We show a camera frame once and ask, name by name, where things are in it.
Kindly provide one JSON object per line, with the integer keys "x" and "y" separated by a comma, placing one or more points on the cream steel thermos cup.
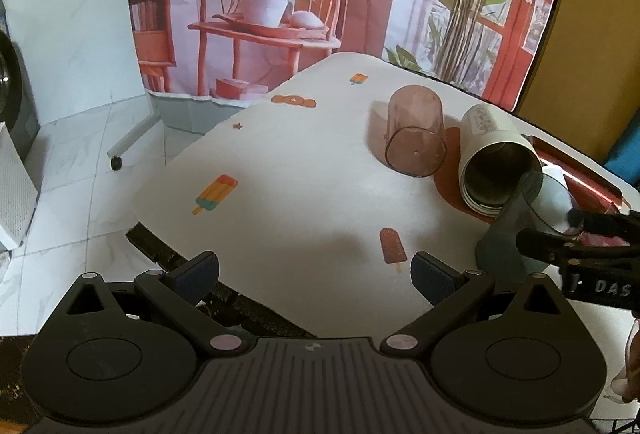
{"x": 494, "y": 155}

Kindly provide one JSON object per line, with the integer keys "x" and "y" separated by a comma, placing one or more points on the dark green translucent cup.
{"x": 540, "y": 203}

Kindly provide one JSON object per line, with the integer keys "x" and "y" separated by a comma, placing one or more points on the dark round appliance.
{"x": 17, "y": 109}

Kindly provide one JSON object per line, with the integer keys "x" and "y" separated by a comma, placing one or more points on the white perforated appliance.
{"x": 18, "y": 195}

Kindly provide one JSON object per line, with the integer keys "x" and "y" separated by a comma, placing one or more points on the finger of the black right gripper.
{"x": 623, "y": 226}
{"x": 561, "y": 251}

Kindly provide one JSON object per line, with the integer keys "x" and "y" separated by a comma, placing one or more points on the red metallic thermos bottle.
{"x": 592, "y": 189}

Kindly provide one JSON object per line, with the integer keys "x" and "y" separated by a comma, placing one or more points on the brown translucent plastic cup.
{"x": 415, "y": 137}

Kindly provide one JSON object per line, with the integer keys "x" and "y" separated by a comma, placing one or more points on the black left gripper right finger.
{"x": 456, "y": 299}

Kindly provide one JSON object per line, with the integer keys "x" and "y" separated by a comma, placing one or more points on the person's hand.
{"x": 626, "y": 384}

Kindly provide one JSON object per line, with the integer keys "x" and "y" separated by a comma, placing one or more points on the white rolling board stand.
{"x": 77, "y": 56}

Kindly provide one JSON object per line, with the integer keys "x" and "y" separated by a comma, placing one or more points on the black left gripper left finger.
{"x": 174, "y": 295}

